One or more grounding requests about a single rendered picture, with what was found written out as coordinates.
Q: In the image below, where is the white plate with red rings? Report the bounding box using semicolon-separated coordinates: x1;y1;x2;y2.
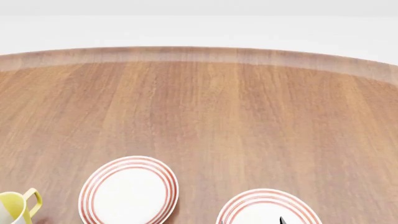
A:
215;188;324;224
78;155;180;224

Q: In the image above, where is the white mug with yellow handle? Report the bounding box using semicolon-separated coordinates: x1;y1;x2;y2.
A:
0;187;43;224

